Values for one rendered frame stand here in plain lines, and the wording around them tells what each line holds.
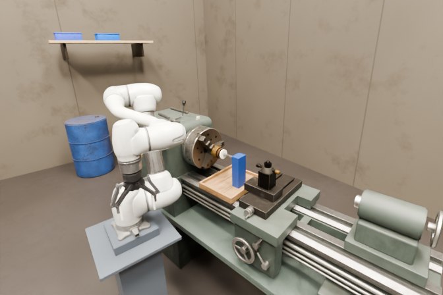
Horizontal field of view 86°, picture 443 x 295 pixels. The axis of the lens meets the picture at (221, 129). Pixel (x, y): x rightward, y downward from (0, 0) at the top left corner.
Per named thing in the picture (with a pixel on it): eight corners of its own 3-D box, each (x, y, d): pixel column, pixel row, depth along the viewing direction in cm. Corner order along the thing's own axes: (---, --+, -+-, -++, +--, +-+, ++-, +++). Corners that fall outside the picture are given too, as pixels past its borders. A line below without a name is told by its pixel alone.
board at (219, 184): (198, 187, 166) (198, 182, 165) (231, 168, 191) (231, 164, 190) (231, 204, 147) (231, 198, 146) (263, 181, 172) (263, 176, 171)
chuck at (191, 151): (182, 168, 174) (186, 127, 168) (212, 162, 197) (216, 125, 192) (190, 172, 168) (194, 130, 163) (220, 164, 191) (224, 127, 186)
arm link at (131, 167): (115, 156, 97) (118, 168, 99) (118, 164, 89) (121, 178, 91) (138, 151, 101) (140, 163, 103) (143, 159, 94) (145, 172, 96)
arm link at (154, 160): (146, 209, 147) (179, 198, 157) (149, 215, 133) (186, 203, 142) (122, 87, 147) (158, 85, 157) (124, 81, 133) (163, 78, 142)
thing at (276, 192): (243, 189, 143) (243, 182, 142) (253, 182, 150) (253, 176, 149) (273, 203, 130) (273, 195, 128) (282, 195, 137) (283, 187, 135)
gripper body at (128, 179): (140, 164, 102) (142, 182, 105) (118, 168, 98) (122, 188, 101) (144, 170, 96) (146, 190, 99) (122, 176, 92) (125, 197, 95)
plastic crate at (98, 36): (117, 41, 385) (116, 34, 382) (120, 40, 368) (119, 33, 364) (95, 41, 366) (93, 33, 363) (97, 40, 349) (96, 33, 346)
